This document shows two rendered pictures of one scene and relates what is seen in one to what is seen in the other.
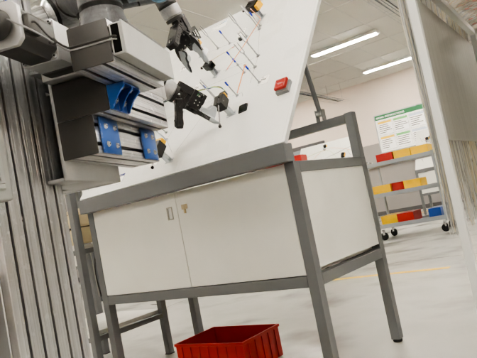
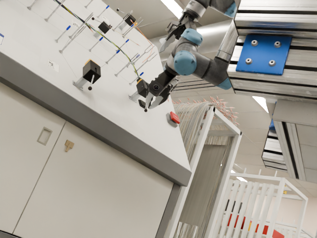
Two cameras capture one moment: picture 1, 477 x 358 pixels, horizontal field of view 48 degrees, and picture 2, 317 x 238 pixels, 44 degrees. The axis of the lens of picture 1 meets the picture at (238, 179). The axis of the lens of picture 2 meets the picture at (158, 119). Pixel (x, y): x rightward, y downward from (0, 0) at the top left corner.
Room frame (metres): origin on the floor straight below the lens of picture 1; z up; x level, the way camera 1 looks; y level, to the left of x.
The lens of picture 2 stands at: (1.55, 1.41, 0.46)
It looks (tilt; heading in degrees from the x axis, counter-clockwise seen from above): 20 degrees up; 287
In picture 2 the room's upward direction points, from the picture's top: 21 degrees clockwise
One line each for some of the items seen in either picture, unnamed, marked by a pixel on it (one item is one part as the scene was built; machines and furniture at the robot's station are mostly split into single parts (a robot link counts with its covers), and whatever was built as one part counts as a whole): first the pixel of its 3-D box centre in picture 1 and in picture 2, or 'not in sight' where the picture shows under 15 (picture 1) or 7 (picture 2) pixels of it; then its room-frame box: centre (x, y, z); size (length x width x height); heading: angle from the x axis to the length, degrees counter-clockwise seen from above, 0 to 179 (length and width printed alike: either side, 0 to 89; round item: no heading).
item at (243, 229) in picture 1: (235, 229); (104, 204); (2.05, 0.05, 0.60); 0.55 x 0.03 x 0.39; 53
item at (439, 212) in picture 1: (404, 192); not in sight; (6.87, -2.05, 0.54); 0.99 x 0.50 x 1.08; 58
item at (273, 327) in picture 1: (229, 349); not in sight; (2.47, 0.19, 0.07); 0.39 x 0.29 x 0.14; 54
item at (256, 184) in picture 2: not in sight; (115, 191); (3.44, -3.98, 1.23); 4.90 x 0.07 x 0.78; 147
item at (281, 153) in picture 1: (170, 184); (72, 111); (2.20, 0.28, 0.83); 1.18 x 0.05 x 0.06; 53
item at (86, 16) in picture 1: (103, 26); not in sight; (1.39, 0.27, 1.21); 0.15 x 0.15 x 0.10
